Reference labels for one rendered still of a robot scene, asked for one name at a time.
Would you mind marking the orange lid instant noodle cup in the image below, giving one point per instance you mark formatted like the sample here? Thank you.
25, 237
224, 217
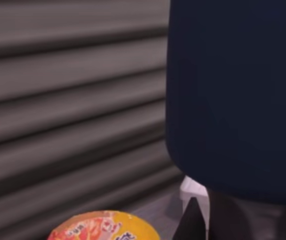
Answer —
102, 228

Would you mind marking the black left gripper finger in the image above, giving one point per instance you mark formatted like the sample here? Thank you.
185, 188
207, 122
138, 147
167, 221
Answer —
190, 225

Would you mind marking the dark navy rounded box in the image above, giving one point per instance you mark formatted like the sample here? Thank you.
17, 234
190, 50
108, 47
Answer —
235, 100

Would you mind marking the grey ribbed panel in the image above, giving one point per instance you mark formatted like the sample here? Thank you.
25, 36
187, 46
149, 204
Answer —
70, 100

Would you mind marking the white plastic piece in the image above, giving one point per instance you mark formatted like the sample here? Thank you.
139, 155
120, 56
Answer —
191, 187

